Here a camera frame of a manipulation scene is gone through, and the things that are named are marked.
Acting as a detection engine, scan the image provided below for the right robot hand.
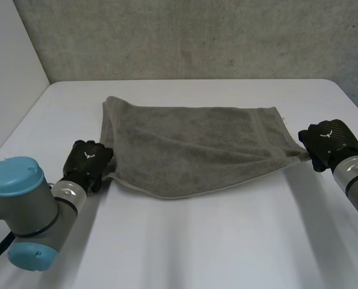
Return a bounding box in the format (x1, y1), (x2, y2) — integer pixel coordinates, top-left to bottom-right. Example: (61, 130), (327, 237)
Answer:
(298, 119), (358, 173)

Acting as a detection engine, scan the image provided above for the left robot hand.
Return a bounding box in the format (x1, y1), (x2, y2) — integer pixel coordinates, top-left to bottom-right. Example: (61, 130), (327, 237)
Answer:
(61, 140), (115, 193)

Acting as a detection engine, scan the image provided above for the grey towel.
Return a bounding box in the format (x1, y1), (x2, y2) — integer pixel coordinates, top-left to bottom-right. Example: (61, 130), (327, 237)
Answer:
(100, 95), (310, 200)

